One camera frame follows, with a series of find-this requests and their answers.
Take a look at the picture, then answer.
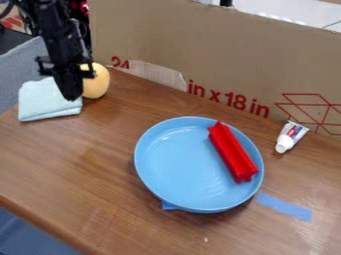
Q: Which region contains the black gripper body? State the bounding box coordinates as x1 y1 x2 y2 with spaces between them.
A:
35 56 97 79

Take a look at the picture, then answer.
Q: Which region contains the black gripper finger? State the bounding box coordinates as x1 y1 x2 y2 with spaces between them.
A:
73 72 83 100
54 73 77 101

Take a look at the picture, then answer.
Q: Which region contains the yellow ball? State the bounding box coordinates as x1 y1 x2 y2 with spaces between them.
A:
83 63 111 99

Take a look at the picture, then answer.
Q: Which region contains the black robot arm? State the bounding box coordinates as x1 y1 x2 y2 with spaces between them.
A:
15 0 97 101

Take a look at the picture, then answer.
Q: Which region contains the light blue folded cloth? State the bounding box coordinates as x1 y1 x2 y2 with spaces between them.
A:
19 78 83 122

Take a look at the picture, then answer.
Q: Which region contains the blue plate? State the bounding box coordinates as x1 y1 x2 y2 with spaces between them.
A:
136 117 265 213

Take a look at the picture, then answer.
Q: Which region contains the red plastic block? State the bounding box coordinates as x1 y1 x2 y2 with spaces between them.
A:
208 122 259 183

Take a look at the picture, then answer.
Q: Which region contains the small toothpaste tube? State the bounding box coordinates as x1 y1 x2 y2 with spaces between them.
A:
275 121 309 153

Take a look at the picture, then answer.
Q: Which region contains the blue tape strip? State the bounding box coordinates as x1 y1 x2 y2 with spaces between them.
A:
256 192 313 222

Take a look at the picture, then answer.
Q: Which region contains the cardboard box wall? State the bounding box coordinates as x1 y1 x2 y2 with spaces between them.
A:
89 0 341 139

